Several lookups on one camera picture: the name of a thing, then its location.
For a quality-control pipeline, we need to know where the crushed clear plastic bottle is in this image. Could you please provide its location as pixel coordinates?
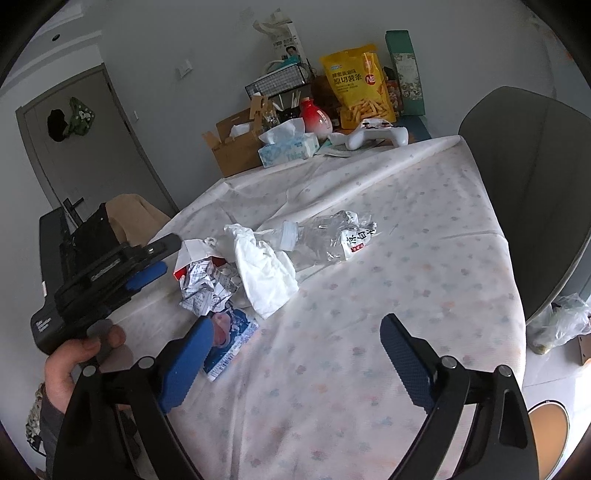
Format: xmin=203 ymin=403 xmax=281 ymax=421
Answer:
xmin=277 ymin=210 xmax=379 ymax=268

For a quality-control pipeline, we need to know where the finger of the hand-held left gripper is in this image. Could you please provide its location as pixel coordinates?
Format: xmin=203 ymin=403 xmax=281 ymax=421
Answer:
xmin=121 ymin=261 xmax=168 ymax=295
xmin=121 ymin=233 xmax=182 ymax=265

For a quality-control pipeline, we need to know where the open cardboard box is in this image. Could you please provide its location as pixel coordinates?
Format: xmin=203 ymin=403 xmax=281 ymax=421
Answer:
xmin=202 ymin=95 xmax=278 ymax=178

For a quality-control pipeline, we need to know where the tall white carton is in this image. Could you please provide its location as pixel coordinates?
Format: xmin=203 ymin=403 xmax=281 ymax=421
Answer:
xmin=269 ymin=21 xmax=311 ymax=70

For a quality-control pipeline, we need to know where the white tissue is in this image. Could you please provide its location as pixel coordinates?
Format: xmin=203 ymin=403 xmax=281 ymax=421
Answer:
xmin=224 ymin=224 xmax=298 ymax=319

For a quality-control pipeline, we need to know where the yellow snack bag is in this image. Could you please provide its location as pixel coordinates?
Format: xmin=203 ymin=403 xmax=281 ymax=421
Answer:
xmin=321 ymin=44 xmax=398 ymax=129

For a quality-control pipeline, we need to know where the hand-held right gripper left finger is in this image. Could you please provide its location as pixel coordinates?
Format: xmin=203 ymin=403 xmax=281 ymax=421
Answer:
xmin=52 ymin=318 xmax=215 ymax=480

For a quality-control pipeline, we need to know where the grey door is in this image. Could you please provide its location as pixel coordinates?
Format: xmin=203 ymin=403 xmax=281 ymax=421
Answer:
xmin=16 ymin=65 xmax=181 ymax=232

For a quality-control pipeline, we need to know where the person's left hand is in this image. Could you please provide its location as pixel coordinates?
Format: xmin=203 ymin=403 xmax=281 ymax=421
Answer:
xmin=45 ymin=324 xmax=126 ymax=412

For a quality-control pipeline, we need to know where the blue and white wrapper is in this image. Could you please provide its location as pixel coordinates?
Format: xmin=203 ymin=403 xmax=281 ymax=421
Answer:
xmin=203 ymin=308 xmax=260 ymax=383

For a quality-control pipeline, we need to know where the red and white vase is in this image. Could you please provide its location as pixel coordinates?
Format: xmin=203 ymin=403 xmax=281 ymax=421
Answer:
xmin=299 ymin=98 xmax=334 ymax=137

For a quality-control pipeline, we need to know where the clear plastic bag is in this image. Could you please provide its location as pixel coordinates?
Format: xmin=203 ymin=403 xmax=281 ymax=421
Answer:
xmin=526 ymin=293 xmax=591 ymax=354

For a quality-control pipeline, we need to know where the black bag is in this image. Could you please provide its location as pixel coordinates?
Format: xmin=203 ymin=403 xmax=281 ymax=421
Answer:
xmin=69 ymin=203 xmax=125 ymax=252

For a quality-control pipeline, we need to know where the blue tissue box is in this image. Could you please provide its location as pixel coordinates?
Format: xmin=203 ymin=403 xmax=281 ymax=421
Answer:
xmin=259 ymin=119 xmax=320 ymax=168

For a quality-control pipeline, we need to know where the tall green box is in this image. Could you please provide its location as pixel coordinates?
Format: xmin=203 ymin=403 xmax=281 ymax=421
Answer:
xmin=385 ymin=30 xmax=426 ymax=116

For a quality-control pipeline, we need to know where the black wire basket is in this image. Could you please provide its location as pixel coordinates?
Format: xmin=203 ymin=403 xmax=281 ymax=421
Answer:
xmin=244 ymin=64 xmax=311 ymax=100

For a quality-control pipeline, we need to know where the blue flat box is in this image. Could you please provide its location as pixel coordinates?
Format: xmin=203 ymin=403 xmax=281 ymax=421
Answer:
xmin=397 ymin=115 xmax=432 ymax=141

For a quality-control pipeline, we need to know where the white patterned tablecloth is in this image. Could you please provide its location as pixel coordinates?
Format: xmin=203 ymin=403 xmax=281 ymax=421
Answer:
xmin=104 ymin=136 xmax=527 ymax=480

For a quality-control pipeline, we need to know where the person's left forearm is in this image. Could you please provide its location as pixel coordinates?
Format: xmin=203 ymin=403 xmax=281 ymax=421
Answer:
xmin=25 ymin=383 xmax=65 ymax=480

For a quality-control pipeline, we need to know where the small cardboard box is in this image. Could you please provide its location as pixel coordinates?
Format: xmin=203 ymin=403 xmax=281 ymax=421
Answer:
xmin=573 ymin=330 xmax=591 ymax=365

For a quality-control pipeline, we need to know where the grey chair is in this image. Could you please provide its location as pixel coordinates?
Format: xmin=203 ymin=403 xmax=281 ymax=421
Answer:
xmin=457 ymin=87 xmax=591 ymax=324

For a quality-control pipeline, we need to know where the beige chair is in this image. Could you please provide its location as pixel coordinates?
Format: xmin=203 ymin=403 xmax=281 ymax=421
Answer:
xmin=105 ymin=194 xmax=171 ymax=245

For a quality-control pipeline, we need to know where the white game controller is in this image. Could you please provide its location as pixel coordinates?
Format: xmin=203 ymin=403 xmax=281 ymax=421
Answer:
xmin=345 ymin=117 xmax=410 ymax=151

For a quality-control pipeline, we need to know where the black hanging hat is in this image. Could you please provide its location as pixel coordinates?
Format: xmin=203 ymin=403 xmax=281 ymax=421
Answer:
xmin=47 ymin=109 xmax=69 ymax=141

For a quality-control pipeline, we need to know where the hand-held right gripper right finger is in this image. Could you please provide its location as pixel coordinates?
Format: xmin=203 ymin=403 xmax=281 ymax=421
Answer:
xmin=379 ymin=313 xmax=540 ymax=480

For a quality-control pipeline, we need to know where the red and white carton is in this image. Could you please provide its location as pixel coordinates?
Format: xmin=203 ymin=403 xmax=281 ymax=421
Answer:
xmin=173 ymin=237 xmax=227 ymax=282

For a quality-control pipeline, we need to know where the green hanging plush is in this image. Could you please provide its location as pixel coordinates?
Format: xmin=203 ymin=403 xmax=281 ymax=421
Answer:
xmin=65 ymin=97 xmax=98 ymax=139

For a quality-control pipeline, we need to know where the printed paper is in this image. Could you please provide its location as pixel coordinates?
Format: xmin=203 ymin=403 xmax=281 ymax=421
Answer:
xmin=179 ymin=258 xmax=241 ymax=317

